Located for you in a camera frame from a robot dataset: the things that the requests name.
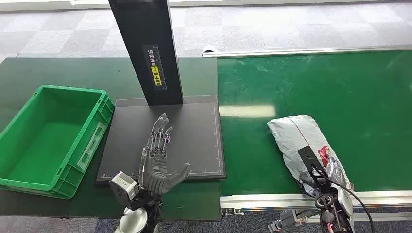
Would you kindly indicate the black scanner column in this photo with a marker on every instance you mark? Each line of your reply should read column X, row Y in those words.
column 145, row 32

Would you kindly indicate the silver conveyor side rail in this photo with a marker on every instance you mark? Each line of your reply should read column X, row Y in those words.
column 264, row 201
column 289, row 52

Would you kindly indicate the silver conveyor lower beam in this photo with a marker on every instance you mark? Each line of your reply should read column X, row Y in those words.
column 386, row 217

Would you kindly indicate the small metal rail bracket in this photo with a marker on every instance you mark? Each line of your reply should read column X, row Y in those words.
column 232, row 212

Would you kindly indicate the white conveyor roller end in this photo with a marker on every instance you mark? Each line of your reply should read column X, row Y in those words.
column 209, row 49

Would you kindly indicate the black yellow column label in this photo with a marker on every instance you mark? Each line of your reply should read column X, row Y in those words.
column 156, row 75

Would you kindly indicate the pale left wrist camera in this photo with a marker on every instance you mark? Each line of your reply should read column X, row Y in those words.
column 122, row 188

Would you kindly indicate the grey plastic mailer package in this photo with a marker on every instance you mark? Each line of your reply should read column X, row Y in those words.
column 296, row 135

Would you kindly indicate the black right wrist mount plate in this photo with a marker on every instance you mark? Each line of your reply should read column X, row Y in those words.
column 310, row 159

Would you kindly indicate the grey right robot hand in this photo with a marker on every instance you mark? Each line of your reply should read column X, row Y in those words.
column 314, row 183

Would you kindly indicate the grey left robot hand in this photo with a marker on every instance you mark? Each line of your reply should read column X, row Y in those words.
column 154, row 173

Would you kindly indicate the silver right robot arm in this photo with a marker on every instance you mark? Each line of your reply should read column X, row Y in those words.
column 331, row 212

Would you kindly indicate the green conveyor belt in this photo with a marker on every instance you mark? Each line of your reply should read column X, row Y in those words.
column 322, row 90

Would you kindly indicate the grey conveyor support bracket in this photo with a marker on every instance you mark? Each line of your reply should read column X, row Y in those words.
column 289, row 220

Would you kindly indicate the black scanner base platform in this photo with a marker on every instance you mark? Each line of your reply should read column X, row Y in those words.
column 196, row 138

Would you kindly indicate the green plastic crate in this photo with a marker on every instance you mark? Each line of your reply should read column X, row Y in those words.
column 48, row 144

